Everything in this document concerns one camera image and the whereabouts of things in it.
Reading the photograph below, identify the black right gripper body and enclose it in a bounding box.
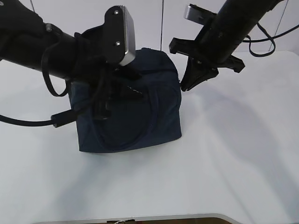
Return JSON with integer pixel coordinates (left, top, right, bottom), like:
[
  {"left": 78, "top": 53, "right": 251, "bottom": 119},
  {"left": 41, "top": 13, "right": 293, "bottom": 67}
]
[{"left": 169, "top": 21, "right": 245, "bottom": 74}]

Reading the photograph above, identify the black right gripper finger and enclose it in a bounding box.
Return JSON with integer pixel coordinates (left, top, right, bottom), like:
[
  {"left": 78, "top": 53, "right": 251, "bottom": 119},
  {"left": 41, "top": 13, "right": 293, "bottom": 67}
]
[{"left": 180, "top": 57, "right": 219, "bottom": 91}]

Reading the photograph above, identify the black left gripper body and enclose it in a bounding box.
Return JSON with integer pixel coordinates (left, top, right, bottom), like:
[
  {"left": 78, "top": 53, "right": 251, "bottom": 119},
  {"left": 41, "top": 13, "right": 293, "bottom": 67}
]
[{"left": 72, "top": 27, "right": 129, "bottom": 120}]

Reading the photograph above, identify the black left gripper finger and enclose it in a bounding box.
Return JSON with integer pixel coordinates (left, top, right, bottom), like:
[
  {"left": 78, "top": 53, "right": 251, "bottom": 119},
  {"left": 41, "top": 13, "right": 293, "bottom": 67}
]
[
  {"left": 116, "top": 82, "right": 143, "bottom": 99},
  {"left": 114, "top": 65, "right": 141, "bottom": 81}
]

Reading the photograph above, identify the dark blue lunch bag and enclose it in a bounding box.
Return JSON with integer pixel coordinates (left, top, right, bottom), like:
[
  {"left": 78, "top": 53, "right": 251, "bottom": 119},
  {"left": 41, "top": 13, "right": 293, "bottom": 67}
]
[{"left": 76, "top": 48, "right": 182, "bottom": 154}]

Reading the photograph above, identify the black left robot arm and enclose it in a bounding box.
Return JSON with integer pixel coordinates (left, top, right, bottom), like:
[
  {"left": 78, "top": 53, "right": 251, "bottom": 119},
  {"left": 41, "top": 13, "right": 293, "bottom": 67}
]
[{"left": 0, "top": 0, "right": 143, "bottom": 127}]

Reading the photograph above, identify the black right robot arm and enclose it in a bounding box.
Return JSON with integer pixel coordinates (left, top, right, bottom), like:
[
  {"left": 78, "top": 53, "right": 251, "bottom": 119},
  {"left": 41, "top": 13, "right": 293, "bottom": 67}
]
[{"left": 169, "top": 0, "right": 280, "bottom": 91}]

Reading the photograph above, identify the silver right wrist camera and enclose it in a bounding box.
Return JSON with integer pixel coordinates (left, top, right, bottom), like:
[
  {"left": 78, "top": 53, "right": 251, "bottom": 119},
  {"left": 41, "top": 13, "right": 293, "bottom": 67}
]
[{"left": 184, "top": 4, "right": 217, "bottom": 26}]

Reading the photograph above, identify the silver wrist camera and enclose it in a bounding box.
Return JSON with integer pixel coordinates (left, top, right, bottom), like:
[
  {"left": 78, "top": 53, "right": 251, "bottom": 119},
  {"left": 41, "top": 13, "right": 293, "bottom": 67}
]
[
  {"left": 184, "top": 4, "right": 217, "bottom": 26},
  {"left": 103, "top": 5, "right": 135, "bottom": 66}
]

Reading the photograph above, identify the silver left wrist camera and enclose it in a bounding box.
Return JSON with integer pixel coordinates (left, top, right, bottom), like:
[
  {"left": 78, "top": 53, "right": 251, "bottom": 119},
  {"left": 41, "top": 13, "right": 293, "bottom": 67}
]
[{"left": 103, "top": 5, "right": 135, "bottom": 66}]

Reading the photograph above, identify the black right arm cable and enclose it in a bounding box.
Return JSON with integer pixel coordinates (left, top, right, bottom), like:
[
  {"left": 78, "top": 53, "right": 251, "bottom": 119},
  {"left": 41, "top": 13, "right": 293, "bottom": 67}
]
[{"left": 242, "top": 22, "right": 299, "bottom": 56}]

